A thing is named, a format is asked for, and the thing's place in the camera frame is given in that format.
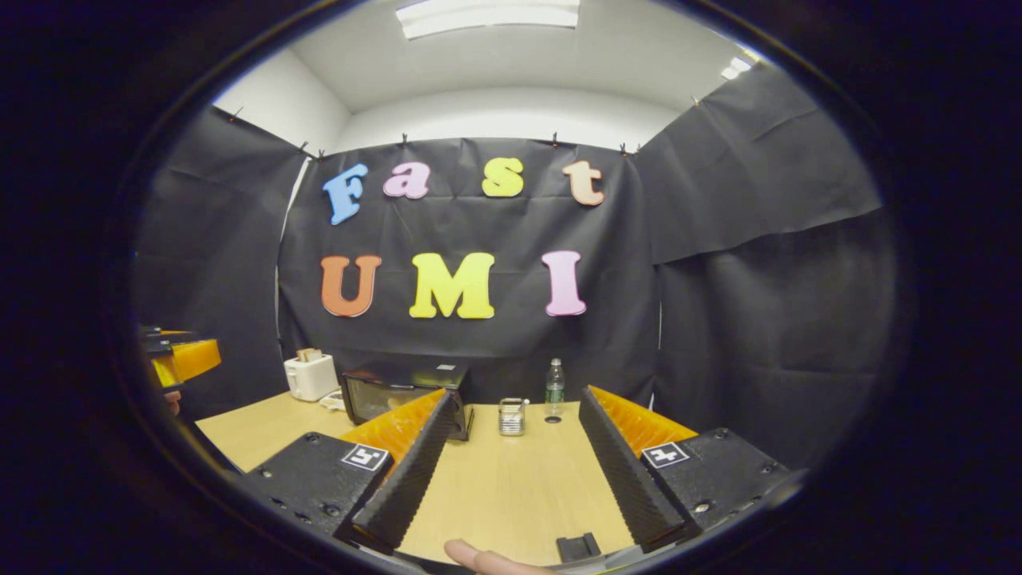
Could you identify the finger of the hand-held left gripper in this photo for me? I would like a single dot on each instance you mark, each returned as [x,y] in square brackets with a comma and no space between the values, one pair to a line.
[192,359]

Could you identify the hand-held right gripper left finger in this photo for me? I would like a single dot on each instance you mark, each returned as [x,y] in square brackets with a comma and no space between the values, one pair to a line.
[407,479]

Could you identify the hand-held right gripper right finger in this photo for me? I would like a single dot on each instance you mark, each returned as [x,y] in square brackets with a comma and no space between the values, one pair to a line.
[627,479]

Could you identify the black electric oven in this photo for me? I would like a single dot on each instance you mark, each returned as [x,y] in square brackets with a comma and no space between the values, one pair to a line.
[383,399]

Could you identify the white divided dish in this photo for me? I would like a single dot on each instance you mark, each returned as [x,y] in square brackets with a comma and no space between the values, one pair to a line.
[334,401]

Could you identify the clear water bottle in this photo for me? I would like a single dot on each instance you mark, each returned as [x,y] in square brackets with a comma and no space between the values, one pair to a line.
[555,383]

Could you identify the white toaster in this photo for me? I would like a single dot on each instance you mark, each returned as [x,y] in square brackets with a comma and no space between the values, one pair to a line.
[310,379]

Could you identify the clear glass cup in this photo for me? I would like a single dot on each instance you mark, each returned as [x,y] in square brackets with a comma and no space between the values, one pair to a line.
[512,419]

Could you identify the black backdrop cloth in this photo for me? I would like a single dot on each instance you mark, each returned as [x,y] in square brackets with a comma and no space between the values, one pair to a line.
[758,279]

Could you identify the small ceiling light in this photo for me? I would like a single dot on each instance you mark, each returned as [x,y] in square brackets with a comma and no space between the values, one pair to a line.
[736,68]

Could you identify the long ceiling light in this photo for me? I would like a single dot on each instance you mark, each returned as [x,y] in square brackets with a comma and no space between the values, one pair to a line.
[487,16]

